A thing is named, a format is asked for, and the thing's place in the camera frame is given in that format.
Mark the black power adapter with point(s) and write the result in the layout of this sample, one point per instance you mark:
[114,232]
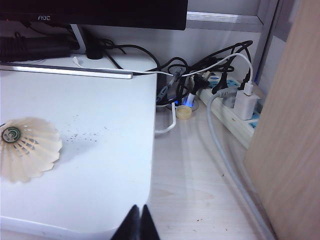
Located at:
[45,48]

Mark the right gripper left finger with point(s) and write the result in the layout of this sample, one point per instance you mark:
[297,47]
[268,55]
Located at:
[132,225]

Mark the white raised desk board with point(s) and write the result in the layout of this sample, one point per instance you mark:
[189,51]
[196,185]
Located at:
[87,150]

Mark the aluminium partition rail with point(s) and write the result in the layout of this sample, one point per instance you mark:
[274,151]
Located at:
[225,21]

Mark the white USB charger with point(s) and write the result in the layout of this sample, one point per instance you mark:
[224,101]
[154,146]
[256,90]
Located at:
[246,107]

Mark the light wooden panel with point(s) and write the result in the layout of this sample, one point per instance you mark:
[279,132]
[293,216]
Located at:
[287,125]

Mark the white power strip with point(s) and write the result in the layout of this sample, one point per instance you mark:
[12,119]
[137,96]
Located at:
[225,117]

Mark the small hub blue light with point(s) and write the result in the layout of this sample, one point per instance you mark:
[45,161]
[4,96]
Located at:
[190,102]

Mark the beige tape roll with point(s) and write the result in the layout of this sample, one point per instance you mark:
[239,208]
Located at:
[183,113]

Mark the aluminium partition post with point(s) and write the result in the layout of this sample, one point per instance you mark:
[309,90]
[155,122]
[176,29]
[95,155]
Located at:
[267,37]

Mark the silver monitor stand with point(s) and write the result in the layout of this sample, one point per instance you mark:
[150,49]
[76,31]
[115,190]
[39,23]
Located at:
[75,70]

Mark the black power plug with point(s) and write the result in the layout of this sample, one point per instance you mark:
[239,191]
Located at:
[220,86]

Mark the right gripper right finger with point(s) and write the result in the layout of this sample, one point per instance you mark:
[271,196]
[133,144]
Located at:
[148,227]

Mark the white feather shuttlecock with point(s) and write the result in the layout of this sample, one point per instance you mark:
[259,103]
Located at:
[32,152]

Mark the black AOC monitor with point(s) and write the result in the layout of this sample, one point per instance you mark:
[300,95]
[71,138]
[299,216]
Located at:
[100,10]

